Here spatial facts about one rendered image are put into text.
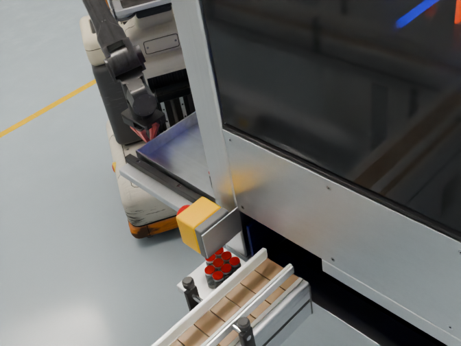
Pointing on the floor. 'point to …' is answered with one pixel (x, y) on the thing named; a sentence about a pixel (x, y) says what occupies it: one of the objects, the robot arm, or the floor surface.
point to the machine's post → (209, 111)
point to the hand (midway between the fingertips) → (151, 142)
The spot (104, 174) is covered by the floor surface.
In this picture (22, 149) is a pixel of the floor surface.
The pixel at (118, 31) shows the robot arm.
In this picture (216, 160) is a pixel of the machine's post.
